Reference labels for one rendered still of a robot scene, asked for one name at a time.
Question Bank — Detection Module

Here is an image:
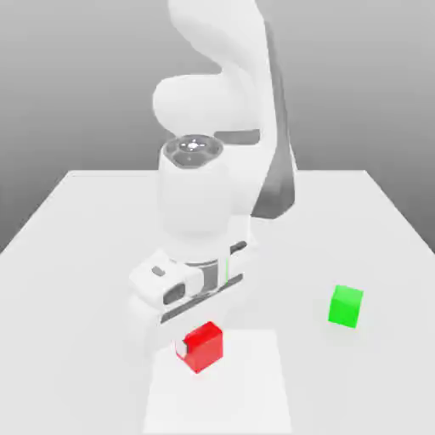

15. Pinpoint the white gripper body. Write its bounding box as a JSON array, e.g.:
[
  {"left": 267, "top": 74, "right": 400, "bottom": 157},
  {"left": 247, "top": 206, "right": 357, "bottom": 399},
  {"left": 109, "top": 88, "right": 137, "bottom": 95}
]
[{"left": 149, "top": 268, "right": 255, "bottom": 345}]

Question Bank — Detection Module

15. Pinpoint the small red cube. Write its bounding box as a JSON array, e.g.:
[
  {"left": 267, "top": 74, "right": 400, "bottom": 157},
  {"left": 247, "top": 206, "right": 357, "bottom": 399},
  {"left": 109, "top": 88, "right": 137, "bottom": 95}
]
[{"left": 174, "top": 320, "right": 224, "bottom": 375}]

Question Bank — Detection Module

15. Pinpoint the small green cube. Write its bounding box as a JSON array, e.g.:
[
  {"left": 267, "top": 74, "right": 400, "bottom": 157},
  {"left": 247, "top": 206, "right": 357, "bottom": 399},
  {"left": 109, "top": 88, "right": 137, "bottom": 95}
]
[{"left": 327, "top": 284, "right": 364, "bottom": 330}]

